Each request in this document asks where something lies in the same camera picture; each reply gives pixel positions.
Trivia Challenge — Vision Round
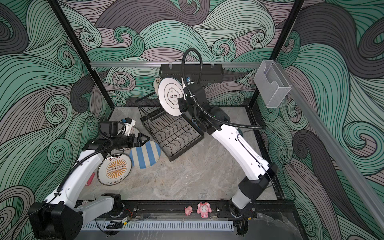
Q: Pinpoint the orange sunburst plate lower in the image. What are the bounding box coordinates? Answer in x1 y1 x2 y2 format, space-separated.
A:
97 154 132 186

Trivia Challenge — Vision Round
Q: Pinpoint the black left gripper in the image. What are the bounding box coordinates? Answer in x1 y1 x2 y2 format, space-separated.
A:
111 133 150 150

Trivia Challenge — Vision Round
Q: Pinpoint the large pink pig toy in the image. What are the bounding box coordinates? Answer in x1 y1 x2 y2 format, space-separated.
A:
197 202 212 219

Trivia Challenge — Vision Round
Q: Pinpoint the black frame post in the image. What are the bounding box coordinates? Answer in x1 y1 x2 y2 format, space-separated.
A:
47 0 115 110

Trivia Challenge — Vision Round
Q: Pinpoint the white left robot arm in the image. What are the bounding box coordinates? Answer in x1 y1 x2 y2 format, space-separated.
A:
28 118 150 240

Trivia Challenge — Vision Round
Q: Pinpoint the clear plastic wall holder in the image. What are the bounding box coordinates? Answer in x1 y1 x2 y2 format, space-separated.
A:
254 60 292 108

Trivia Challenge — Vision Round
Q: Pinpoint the white green line plate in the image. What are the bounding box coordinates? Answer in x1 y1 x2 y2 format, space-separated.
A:
158 77 184 117

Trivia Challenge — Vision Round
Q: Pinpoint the blue white striped plate left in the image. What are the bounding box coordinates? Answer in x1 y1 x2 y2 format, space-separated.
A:
129 141 162 169

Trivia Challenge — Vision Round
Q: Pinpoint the white slotted cable duct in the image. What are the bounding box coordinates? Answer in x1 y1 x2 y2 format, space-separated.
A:
82 220 235 232

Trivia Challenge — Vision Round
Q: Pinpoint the small pink pig toy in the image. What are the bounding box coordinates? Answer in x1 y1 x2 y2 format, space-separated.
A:
185 206 193 216

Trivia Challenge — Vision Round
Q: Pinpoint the aluminium wall rail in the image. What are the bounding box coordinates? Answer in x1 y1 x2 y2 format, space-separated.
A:
90 61 261 69

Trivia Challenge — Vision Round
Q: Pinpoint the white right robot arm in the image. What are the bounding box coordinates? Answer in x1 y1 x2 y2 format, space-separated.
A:
178 77 278 218

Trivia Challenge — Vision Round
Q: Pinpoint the black wire dish rack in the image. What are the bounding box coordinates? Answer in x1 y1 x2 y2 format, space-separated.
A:
135 92 204 162

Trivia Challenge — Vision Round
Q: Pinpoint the cream floral plate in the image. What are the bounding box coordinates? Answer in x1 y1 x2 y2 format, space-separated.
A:
153 78 162 94

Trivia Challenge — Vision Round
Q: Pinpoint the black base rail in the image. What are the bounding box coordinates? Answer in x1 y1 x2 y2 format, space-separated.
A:
122 200 296 219

